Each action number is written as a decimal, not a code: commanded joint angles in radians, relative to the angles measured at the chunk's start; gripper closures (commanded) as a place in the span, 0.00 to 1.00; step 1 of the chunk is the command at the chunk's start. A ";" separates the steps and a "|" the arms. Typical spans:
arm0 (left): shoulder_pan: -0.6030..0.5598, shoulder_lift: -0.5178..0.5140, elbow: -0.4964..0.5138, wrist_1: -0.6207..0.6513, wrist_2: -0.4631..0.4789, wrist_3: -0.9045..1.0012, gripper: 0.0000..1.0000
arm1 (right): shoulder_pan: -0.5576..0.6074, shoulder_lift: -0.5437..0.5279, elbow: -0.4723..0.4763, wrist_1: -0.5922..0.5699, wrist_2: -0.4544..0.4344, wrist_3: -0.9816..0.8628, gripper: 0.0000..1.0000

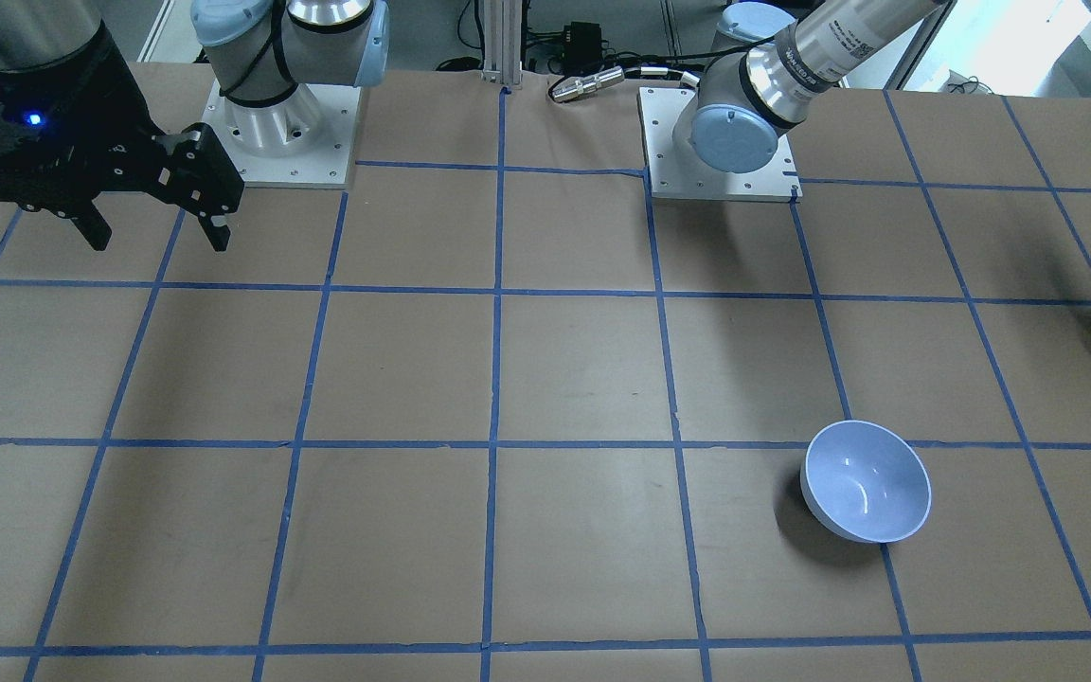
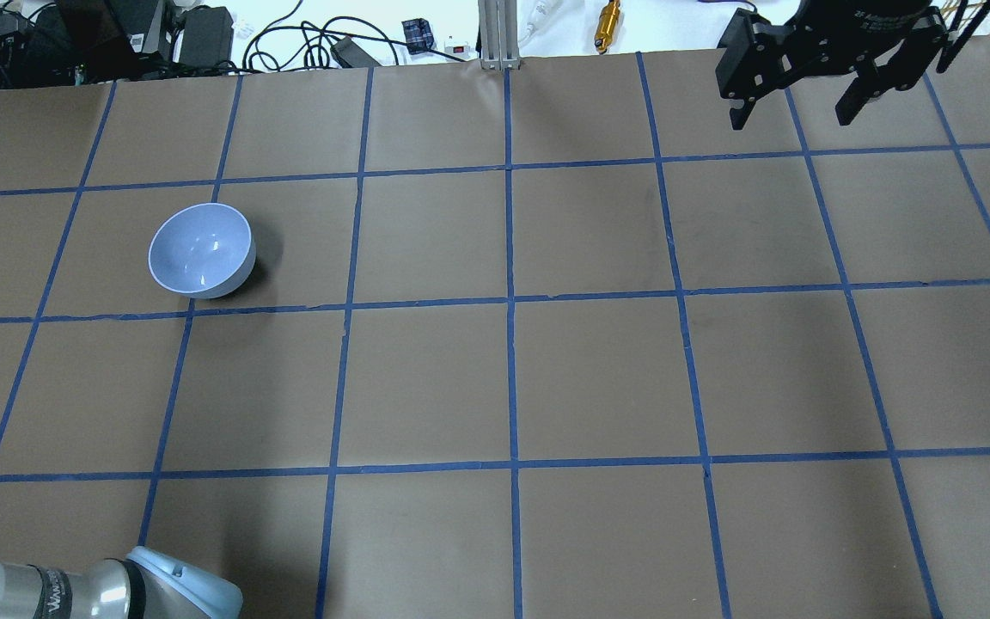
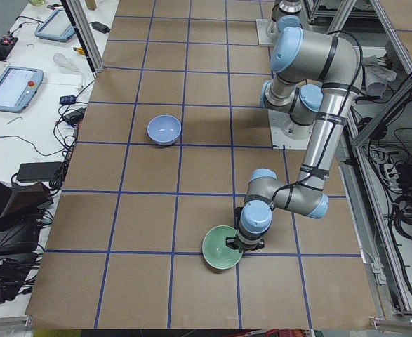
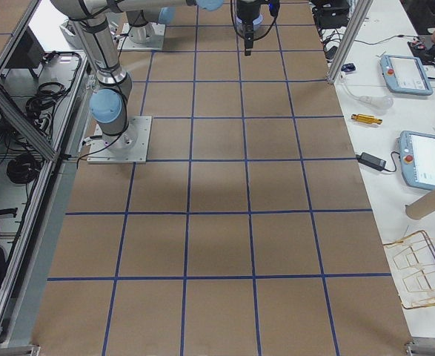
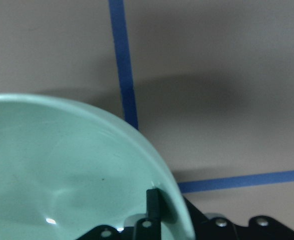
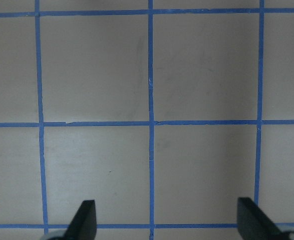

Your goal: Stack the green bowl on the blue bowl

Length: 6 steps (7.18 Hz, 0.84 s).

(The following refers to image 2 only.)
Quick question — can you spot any black power adapter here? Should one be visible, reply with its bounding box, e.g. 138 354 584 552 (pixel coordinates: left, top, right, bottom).
330 36 382 68

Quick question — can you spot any blue bowl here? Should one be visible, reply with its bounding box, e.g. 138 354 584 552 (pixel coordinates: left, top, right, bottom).
148 203 258 299

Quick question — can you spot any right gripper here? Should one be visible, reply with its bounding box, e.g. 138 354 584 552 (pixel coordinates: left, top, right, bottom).
715 1 950 131

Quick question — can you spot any aluminium frame post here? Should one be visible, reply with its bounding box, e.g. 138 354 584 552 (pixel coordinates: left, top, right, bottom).
476 0 520 70

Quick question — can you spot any small blue box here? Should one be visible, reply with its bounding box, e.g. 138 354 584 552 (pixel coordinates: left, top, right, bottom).
401 17 435 56

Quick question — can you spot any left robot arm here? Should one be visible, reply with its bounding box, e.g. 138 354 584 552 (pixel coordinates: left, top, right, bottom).
0 546 243 618

